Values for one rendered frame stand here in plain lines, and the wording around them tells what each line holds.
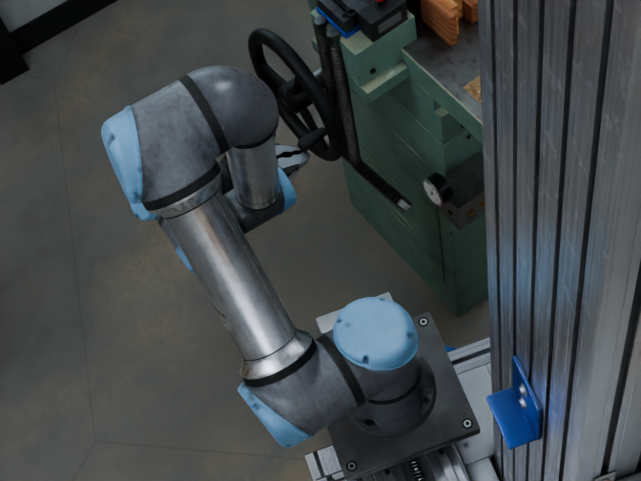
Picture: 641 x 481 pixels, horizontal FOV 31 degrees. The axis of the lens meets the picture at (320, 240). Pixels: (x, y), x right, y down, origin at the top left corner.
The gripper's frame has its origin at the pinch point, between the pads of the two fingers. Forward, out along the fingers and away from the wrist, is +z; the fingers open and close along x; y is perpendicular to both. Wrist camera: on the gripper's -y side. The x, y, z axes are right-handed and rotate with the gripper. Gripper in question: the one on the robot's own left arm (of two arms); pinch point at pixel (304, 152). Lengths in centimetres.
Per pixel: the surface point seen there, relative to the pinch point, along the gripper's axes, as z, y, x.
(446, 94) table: 16.0, -19.5, 13.0
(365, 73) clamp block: 8.8, -16.2, -0.2
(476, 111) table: 16.6, -20.7, 19.7
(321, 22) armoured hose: 3.6, -21.5, -9.5
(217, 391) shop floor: 12, 86, -12
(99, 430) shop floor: -13, 100, -22
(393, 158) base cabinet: 36.8, 16.5, -8.2
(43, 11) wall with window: 29, 64, -143
